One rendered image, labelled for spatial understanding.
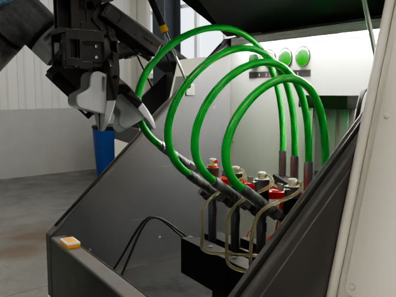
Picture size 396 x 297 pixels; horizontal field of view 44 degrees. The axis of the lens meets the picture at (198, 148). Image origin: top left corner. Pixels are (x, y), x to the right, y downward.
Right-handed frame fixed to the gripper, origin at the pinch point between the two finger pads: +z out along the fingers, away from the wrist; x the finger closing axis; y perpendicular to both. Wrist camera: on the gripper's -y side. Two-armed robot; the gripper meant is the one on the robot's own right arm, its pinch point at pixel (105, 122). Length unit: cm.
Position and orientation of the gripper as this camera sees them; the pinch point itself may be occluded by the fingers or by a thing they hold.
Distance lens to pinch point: 79.6
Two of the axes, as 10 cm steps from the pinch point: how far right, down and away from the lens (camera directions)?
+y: -8.4, 0.7, -5.4
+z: 0.0, 9.9, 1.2
